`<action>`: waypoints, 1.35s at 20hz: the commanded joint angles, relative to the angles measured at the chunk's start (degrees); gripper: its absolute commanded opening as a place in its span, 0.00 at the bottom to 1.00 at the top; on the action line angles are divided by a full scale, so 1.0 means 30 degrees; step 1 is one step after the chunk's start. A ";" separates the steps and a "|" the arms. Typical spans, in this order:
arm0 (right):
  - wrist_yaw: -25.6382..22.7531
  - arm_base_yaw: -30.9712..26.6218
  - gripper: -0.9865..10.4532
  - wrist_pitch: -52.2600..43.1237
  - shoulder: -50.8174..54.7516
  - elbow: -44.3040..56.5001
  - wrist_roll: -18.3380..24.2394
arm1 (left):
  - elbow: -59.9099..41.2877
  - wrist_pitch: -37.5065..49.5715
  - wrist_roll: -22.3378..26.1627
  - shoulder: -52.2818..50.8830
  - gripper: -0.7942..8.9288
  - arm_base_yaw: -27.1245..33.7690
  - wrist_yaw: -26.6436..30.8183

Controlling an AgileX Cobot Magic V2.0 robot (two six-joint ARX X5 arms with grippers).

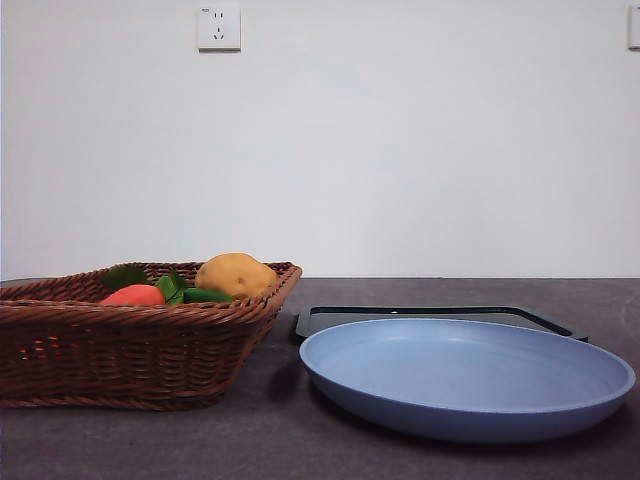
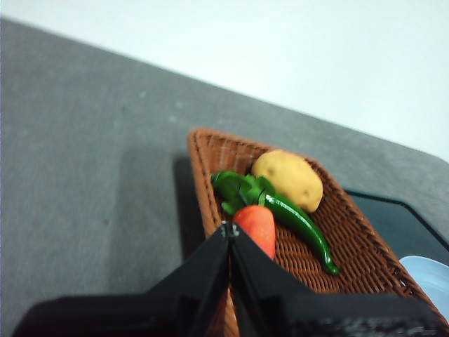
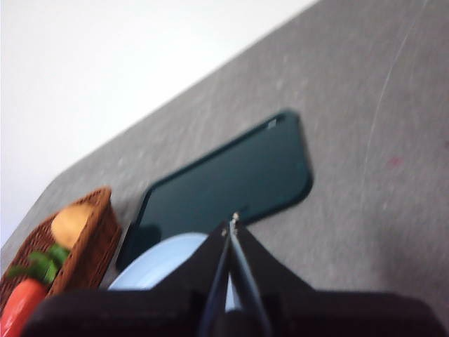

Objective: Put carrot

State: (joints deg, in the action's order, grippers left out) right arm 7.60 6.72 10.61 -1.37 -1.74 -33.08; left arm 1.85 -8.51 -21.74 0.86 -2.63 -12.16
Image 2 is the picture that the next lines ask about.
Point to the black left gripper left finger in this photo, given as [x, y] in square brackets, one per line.
[168, 309]

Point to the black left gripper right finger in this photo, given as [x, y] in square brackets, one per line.
[301, 312]

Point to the orange carrot with green leaves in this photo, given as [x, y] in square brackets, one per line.
[257, 226]

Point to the brown wicker basket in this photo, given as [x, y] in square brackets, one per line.
[354, 252]

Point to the green chili pepper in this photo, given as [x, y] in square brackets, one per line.
[301, 224]

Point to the dark green cutting board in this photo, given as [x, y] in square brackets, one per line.
[396, 221]

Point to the light blue plate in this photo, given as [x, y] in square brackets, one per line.
[429, 281]

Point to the yellow-brown potato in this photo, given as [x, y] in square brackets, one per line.
[291, 179]

